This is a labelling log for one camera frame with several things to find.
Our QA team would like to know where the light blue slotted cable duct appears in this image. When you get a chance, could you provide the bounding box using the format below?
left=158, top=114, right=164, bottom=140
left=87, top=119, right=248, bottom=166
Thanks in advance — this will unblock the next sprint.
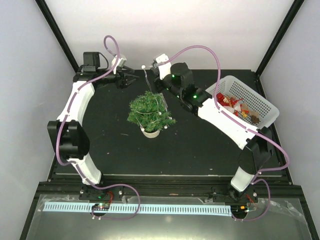
left=42, top=202, right=232, bottom=217

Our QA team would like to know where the red gift box ornament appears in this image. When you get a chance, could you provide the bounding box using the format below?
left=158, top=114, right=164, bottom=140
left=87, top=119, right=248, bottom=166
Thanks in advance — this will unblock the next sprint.
left=216, top=92, right=225, bottom=105

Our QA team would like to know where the white bulb light string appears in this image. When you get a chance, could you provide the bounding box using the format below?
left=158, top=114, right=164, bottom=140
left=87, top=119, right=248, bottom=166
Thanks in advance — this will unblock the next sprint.
left=134, top=64, right=173, bottom=132

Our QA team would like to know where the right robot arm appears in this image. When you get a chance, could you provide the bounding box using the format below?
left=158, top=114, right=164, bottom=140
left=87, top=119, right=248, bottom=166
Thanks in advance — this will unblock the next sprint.
left=151, top=62, right=273, bottom=202

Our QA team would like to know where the left black frame post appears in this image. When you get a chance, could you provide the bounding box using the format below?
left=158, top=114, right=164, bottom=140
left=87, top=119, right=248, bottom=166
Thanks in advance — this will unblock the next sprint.
left=35, top=0, right=79, bottom=72

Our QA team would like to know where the right black frame post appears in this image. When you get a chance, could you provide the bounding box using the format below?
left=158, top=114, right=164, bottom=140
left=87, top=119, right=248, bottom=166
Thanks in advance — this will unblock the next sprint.
left=255, top=0, right=305, bottom=77

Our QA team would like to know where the brown pine cone ornament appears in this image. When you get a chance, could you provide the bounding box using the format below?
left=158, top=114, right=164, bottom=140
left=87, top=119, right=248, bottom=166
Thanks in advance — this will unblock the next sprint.
left=250, top=115, right=260, bottom=125

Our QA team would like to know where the black frame post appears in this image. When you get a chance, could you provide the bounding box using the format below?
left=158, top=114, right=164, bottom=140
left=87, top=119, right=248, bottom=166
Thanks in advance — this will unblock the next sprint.
left=255, top=0, right=305, bottom=77
left=35, top=0, right=79, bottom=72

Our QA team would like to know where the small green christmas tree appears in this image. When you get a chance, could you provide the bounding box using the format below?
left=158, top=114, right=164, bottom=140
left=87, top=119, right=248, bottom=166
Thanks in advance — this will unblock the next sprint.
left=127, top=91, right=176, bottom=139

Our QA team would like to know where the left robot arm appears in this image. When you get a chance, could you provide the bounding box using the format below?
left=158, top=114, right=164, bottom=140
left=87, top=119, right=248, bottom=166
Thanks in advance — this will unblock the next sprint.
left=47, top=51, right=138, bottom=200

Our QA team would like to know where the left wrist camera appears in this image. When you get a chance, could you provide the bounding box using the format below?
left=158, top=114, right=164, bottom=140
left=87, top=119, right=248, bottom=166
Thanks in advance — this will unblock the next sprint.
left=111, top=54, right=127, bottom=75

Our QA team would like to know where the small circuit board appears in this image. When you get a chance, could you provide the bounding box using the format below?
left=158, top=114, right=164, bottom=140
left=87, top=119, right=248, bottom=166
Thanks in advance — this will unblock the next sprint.
left=91, top=203, right=110, bottom=211

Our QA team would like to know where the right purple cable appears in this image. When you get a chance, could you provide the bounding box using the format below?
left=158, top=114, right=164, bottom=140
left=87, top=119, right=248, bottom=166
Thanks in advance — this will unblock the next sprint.
left=163, top=44, right=291, bottom=222

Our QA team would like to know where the white perforated plastic basket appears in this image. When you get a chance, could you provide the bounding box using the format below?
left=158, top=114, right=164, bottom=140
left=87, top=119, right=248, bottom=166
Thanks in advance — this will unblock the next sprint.
left=217, top=75, right=280, bottom=129

